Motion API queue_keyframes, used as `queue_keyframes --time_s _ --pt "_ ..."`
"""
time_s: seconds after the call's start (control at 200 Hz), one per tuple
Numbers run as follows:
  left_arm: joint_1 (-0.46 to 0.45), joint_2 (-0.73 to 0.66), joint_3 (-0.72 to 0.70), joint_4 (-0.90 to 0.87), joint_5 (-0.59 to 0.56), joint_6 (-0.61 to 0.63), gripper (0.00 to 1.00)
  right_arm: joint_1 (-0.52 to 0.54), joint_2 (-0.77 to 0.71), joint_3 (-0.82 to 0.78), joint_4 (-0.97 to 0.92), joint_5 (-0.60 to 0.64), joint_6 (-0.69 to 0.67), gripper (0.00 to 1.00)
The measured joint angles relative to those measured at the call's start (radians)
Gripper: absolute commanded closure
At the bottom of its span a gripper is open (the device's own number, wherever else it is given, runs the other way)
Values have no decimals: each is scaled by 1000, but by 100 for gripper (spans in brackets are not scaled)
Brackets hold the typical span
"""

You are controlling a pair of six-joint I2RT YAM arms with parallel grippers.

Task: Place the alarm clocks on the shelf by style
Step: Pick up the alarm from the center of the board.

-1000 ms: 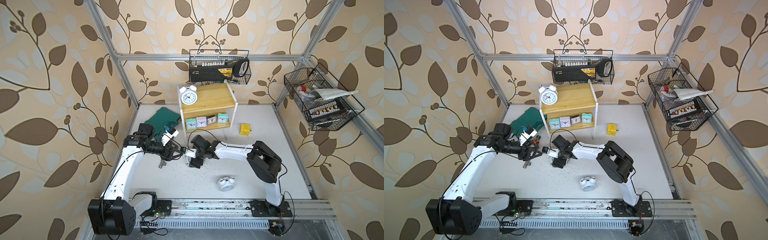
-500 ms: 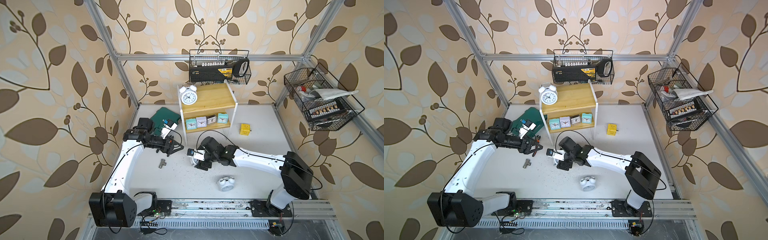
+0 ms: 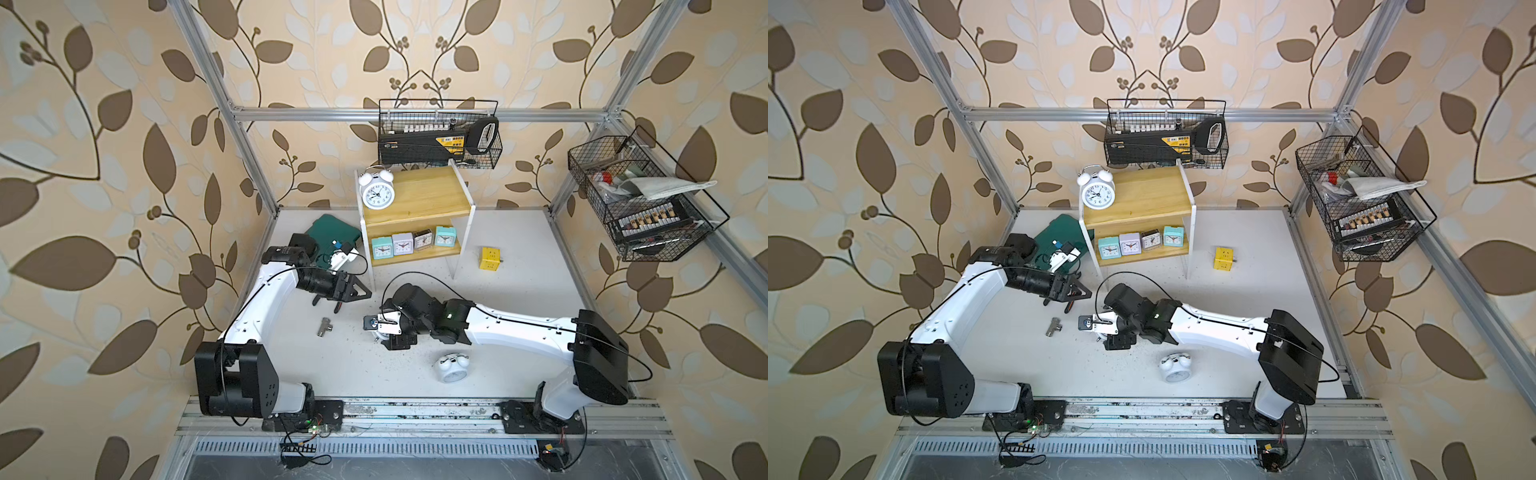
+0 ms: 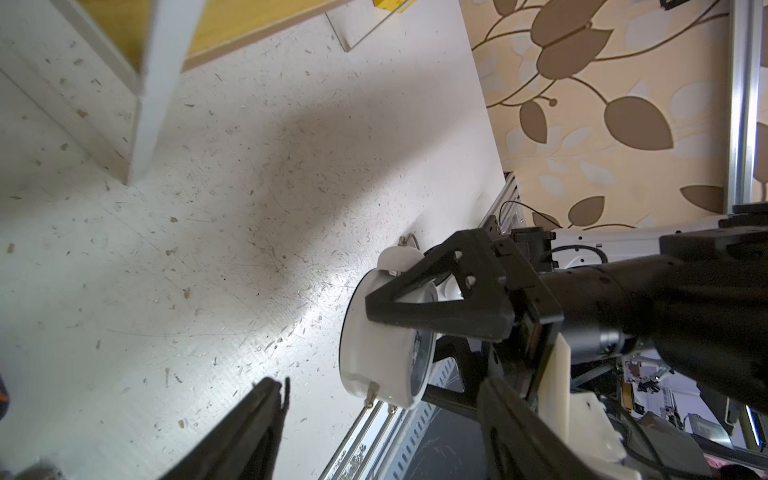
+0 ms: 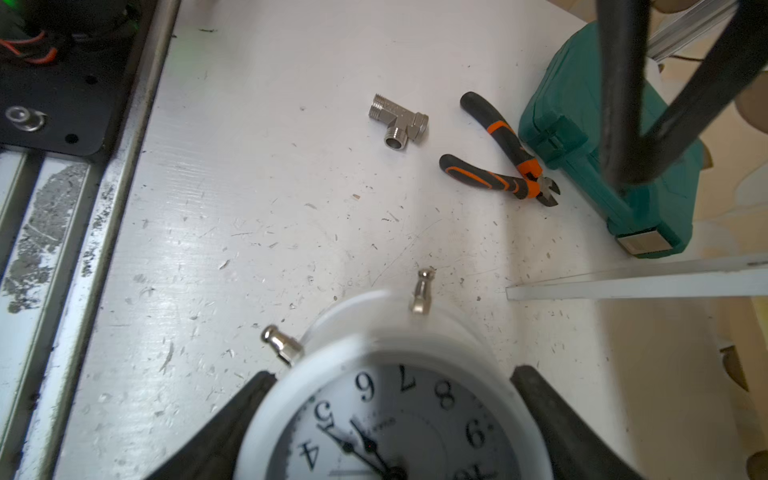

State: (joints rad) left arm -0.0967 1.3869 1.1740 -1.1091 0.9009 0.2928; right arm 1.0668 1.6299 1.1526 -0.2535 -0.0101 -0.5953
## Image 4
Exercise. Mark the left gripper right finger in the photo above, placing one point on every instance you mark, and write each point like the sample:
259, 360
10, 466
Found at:
518, 445

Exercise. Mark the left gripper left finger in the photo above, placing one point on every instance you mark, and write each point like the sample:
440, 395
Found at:
245, 444

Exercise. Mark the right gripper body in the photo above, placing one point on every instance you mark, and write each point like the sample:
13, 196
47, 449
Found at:
538, 316

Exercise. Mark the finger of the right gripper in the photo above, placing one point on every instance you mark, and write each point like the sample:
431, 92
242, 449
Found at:
456, 372
458, 289

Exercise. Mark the white twin-bell clock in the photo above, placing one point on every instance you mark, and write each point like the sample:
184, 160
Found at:
379, 361

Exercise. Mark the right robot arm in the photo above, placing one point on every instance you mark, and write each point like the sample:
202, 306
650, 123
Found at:
701, 302

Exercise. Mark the wooden two-tier shelf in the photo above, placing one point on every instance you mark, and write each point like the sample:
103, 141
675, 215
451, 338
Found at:
149, 44

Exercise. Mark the yellow cube box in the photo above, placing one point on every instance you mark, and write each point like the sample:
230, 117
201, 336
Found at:
392, 6

